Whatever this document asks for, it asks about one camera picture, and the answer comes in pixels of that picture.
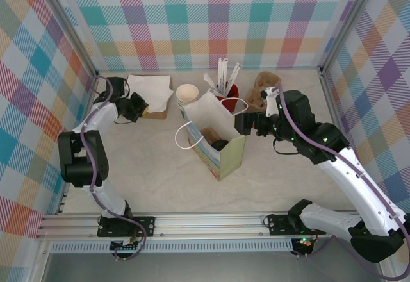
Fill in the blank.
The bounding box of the white paper napkin stack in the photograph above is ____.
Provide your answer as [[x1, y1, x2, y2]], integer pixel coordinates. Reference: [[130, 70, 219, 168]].
[[126, 74, 174, 113]]

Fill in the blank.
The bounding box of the black plastic cup lid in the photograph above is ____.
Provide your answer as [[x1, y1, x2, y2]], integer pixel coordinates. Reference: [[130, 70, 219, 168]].
[[211, 139, 231, 152]]

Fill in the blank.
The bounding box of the pale green paper bag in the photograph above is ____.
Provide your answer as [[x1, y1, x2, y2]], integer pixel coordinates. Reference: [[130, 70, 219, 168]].
[[174, 89, 250, 183]]

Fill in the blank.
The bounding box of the brown cardboard tray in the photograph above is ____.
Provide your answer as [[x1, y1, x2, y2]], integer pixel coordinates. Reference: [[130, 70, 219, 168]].
[[140, 101, 170, 120]]

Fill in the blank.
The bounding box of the stack of paper cups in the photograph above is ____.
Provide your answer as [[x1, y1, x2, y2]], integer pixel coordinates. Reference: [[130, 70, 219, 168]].
[[176, 83, 199, 103]]

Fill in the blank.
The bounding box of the white wrapped straw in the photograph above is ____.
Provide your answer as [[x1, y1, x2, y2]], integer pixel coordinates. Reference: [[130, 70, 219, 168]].
[[222, 58, 229, 96], [203, 72, 222, 96], [218, 58, 225, 95], [225, 63, 242, 97]]

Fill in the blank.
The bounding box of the aluminium table side rail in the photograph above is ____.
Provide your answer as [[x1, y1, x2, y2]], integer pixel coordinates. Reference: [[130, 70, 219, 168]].
[[319, 70, 368, 212], [56, 70, 100, 215]]

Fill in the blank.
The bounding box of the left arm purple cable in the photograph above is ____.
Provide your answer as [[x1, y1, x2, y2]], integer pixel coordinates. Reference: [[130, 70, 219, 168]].
[[79, 76, 148, 262]]

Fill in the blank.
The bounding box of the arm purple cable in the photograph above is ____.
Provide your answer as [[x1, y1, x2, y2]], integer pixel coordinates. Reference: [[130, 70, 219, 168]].
[[275, 85, 410, 279], [79, 76, 148, 262]]

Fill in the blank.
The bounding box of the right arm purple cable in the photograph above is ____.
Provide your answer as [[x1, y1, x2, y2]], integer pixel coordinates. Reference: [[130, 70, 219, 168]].
[[275, 85, 410, 279]]

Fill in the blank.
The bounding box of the aluminium frame post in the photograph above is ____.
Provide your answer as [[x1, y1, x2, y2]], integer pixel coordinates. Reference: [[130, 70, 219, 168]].
[[320, 0, 384, 73], [38, 0, 99, 81]]

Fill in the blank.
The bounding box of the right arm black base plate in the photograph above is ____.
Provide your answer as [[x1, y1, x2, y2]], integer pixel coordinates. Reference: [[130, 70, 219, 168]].
[[267, 214, 328, 236]]

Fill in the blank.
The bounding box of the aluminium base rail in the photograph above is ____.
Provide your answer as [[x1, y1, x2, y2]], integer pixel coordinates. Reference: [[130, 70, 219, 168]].
[[35, 210, 390, 240]]

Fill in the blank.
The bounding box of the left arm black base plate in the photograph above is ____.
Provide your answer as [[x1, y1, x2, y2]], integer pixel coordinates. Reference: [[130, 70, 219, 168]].
[[97, 216, 157, 238]]

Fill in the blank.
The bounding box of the slotted grey cable duct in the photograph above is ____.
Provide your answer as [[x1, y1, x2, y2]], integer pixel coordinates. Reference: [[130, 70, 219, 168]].
[[49, 242, 294, 254]]

